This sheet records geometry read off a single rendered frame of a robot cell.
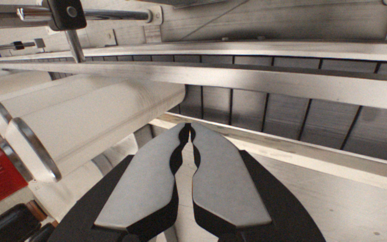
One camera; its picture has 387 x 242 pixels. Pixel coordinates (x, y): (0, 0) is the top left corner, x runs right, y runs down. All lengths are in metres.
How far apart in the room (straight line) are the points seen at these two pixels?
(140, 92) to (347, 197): 0.31
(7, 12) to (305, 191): 0.70
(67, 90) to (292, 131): 0.24
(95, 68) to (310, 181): 0.32
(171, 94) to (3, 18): 0.47
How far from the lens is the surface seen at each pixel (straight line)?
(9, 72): 0.64
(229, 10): 0.23
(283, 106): 0.18
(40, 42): 0.55
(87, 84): 0.21
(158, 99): 0.17
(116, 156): 0.49
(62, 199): 0.54
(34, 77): 0.59
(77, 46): 0.22
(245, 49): 0.18
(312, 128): 0.19
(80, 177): 0.54
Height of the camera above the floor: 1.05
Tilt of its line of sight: 48 degrees down
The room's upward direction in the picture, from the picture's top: 131 degrees counter-clockwise
